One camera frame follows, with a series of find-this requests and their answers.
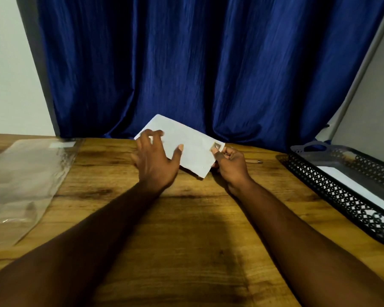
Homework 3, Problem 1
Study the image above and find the person's right hand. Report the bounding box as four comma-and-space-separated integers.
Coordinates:
211, 146, 254, 192

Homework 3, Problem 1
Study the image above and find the white paper sheet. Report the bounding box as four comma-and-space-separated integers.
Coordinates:
316, 166, 384, 218

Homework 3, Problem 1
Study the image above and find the blue curtain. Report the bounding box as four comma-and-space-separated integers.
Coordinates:
37, 0, 384, 153

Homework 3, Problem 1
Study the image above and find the person's right forearm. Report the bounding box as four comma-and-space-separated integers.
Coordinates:
228, 178, 384, 307

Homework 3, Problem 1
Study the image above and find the person's left hand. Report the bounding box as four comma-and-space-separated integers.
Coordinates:
131, 129, 184, 193

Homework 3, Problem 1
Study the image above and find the white envelope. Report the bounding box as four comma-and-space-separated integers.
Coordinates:
134, 114, 226, 179

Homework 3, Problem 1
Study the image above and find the grey framed panel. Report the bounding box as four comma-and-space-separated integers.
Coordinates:
316, 0, 384, 165

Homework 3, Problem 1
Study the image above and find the black mesh tray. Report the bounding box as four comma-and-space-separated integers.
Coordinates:
276, 141, 384, 249

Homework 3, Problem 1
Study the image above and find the person's left forearm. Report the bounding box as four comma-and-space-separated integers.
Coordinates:
0, 181, 169, 307

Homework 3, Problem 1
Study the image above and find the clear plastic bag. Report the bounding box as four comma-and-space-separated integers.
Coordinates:
0, 138, 84, 247

